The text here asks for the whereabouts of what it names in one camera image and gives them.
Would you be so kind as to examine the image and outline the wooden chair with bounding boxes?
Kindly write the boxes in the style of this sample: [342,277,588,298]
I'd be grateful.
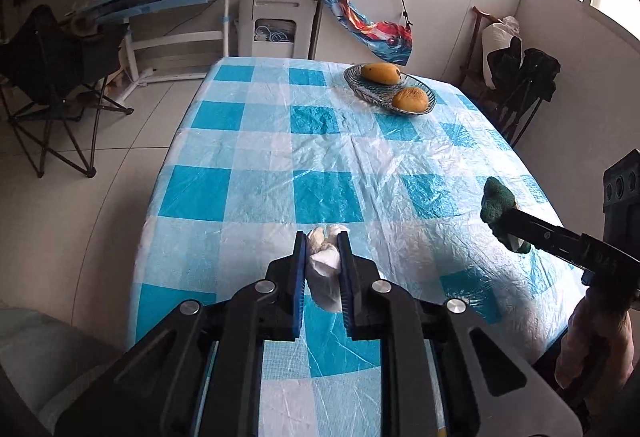
[459,7,506,93]

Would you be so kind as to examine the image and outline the yellow mango with dark spot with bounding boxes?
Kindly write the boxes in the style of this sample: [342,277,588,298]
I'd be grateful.
[361,62,403,85]

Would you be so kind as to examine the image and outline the person's black clothing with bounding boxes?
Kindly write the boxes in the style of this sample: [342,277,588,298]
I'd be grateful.
[535,347,640,437]

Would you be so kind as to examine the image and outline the white plastic stool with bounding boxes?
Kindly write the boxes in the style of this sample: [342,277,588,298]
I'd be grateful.
[239,0,321,61]

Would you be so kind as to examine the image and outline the person's right hand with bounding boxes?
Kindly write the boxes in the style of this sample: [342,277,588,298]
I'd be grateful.
[555,292,636,391]

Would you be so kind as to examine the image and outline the black folding camp chair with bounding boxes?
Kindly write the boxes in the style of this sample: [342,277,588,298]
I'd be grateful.
[0,4,135,179]

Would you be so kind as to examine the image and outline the blue checkered tablecloth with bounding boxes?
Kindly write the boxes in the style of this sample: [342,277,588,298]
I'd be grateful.
[127,56,589,437]

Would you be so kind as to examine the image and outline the glass fruit plate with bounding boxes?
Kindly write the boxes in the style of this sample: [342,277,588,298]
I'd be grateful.
[343,63,437,117]

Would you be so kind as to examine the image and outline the white cables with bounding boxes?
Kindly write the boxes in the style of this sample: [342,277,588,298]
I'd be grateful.
[253,19,292,43]

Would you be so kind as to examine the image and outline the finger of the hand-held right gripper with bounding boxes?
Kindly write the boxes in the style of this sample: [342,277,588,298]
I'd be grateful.
[502,207,596,271]

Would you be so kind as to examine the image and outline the white tissue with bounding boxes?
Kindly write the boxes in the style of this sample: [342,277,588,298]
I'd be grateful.
[305,224,350,313]

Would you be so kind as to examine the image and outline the green fleece cloth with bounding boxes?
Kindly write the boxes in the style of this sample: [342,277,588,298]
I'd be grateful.
[480,176,531,254]

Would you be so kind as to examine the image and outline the white plastic bag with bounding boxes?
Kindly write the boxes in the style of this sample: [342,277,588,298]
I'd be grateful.
[481,16,522,78]

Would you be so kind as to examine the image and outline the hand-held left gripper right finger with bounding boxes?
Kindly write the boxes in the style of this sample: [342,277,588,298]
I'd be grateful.
[336,231,584,437]

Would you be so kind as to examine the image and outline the folded black chair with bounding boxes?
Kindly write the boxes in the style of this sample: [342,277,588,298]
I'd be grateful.
[487,37,562,148]

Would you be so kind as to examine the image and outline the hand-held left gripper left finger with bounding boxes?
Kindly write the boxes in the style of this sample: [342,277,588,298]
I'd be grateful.
[55,231,307,437]

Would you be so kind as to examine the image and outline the pale grey cloth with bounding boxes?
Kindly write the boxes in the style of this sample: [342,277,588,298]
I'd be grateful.
[0,307,136,424]

